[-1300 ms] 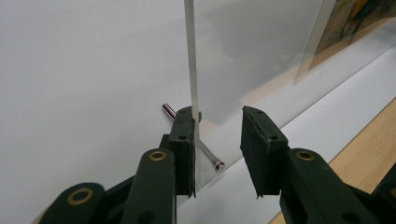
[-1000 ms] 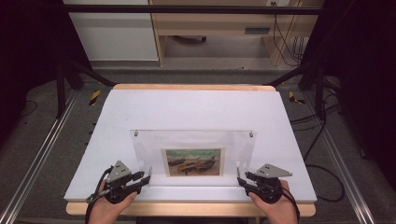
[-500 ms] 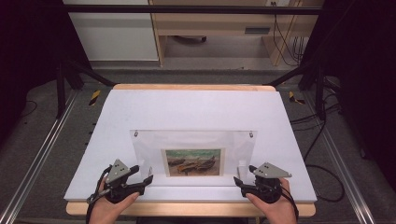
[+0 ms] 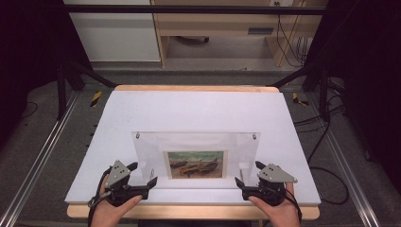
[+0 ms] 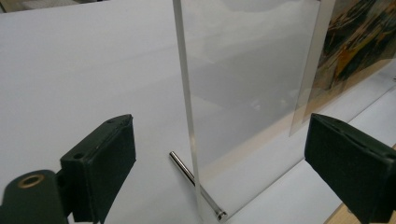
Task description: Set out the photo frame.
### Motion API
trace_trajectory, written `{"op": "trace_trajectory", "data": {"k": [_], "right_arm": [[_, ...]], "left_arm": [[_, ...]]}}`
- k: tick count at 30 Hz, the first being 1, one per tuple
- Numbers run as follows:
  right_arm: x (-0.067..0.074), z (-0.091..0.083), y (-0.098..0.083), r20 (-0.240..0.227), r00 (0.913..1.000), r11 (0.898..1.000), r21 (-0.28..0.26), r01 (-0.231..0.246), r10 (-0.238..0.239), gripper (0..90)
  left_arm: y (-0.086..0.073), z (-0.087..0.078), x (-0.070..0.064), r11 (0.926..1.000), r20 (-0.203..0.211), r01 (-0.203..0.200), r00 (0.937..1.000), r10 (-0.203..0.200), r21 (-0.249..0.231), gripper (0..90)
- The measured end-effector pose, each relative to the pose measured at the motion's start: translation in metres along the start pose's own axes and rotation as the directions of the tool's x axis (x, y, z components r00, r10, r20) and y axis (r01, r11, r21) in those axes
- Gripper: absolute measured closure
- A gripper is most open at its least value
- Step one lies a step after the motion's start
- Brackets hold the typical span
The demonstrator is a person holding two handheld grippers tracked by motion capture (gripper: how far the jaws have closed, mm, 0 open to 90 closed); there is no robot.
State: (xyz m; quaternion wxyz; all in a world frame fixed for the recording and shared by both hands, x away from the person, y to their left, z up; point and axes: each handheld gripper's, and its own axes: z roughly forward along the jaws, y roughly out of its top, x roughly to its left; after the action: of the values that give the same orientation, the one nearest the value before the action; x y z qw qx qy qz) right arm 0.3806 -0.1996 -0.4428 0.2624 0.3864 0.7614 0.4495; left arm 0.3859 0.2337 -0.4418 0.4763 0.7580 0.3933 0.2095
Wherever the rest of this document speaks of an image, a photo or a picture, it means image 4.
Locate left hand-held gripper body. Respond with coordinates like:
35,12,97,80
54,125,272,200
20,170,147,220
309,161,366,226
104,160,135,207

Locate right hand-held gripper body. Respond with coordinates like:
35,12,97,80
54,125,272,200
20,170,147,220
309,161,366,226
257,164,298,207

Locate clear acrylic photo frame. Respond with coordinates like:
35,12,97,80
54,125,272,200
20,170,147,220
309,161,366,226
131,131,262,190

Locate person's left hand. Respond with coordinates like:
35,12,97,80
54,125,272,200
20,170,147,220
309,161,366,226
91,168,144,227

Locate person's right hand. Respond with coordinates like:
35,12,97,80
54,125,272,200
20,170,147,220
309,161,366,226
248,183,301,227

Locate wooden table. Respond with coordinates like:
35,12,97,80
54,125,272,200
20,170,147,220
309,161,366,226
66,84,321,221

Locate white foam board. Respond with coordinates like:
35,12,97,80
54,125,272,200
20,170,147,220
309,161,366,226
63,90,322,206

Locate black metal stand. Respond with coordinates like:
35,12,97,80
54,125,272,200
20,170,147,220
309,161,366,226
56,60,118,121
269,61,332,123

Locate white cabinet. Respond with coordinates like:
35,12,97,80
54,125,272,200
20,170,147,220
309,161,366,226
63,0,162,63

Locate black curtain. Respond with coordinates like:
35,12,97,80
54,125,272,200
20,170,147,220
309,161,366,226
303,0,401,195
0,0,93,150

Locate light wooden desk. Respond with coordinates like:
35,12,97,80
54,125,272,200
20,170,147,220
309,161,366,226
149,0,329,68

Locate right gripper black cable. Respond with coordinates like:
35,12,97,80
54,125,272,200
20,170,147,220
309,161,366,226
283,188,304,223

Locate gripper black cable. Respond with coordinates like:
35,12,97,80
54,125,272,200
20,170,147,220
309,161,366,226
283,188,304,223
87,173,112,227

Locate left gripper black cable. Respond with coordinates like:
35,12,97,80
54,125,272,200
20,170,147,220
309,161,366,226
87,173,112,227

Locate bundle of black floor cables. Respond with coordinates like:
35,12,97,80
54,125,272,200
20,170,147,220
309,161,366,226
293,77,346,134

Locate aluminium floor rail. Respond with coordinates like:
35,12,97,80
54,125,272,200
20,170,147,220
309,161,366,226
0,90,81,227
306,92,383,227

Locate looped black floor cable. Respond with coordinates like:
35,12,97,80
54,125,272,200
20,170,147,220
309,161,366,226
306,121,351,206

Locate thin black floor cable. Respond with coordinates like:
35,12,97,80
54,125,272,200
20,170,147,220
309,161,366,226
18,100,39,120

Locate hanging black desk cables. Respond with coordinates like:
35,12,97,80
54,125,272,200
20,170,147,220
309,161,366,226
275,1,309,68

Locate black horizontal frame bar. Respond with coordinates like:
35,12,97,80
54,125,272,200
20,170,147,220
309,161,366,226
62,4,329,16

